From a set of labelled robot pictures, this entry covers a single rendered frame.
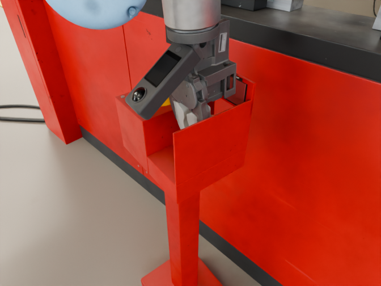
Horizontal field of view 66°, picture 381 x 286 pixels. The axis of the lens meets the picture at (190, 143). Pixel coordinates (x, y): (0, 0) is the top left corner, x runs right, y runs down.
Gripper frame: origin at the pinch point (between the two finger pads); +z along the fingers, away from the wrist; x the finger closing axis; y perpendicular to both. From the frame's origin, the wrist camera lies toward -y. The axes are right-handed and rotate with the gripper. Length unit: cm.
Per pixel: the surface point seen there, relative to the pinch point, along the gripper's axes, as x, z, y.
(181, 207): 2.2, 18.7, -2.6
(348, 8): 114, 63, 271
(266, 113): 3.1, 7.1, 24.1
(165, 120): 4.5, -3.3, -1.7
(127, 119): 10.7, -2.5, -6.4
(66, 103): 117, 48, 0
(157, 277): 12, 61, -9
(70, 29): 97, 7, 10
